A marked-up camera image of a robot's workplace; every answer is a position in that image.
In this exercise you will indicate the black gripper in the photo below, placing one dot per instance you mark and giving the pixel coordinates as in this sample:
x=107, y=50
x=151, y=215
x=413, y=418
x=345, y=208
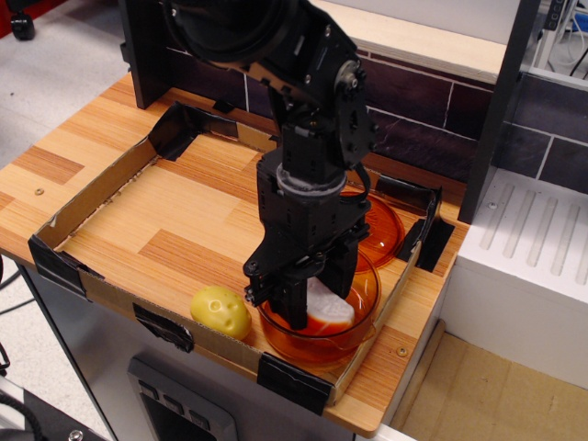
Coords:
x=310, y=230

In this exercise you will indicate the white orange sushi piece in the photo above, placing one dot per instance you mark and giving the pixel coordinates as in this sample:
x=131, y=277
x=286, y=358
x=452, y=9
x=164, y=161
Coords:
x=327, y=313

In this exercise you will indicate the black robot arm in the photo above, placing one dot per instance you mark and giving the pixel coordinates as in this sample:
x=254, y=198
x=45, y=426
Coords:
x=316, y=86

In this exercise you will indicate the orange transparent pot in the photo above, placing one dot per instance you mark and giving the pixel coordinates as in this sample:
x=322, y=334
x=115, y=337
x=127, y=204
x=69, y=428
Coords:
x=364, y=296

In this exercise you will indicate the orange transparent pot lid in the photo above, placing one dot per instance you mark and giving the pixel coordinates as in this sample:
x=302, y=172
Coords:
x=386, y=236

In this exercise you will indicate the cardboard fence with black tape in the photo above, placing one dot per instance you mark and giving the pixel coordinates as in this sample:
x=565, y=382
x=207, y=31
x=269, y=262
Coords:
x=177, y=212

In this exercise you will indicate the yellow toy potato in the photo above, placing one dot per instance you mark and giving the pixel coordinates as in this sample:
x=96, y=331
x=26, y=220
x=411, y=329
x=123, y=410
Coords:
x=221, y=310

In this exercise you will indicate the grey oven control panel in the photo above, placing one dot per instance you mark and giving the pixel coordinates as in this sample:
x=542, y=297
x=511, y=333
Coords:
x=175, y=412

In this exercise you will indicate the white toy sink drainboard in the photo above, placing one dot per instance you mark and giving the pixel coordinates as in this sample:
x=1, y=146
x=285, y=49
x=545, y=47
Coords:
x=519, y=285

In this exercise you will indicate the light wooden shelf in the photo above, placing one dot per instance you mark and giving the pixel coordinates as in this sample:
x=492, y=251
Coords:
x=432, y=48

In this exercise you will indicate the black caster wheel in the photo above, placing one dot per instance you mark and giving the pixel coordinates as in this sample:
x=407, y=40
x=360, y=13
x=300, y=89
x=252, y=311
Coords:
x=22, y=26

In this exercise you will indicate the dark vertical post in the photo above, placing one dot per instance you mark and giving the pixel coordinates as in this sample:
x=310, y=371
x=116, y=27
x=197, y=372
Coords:
x=489, y=145

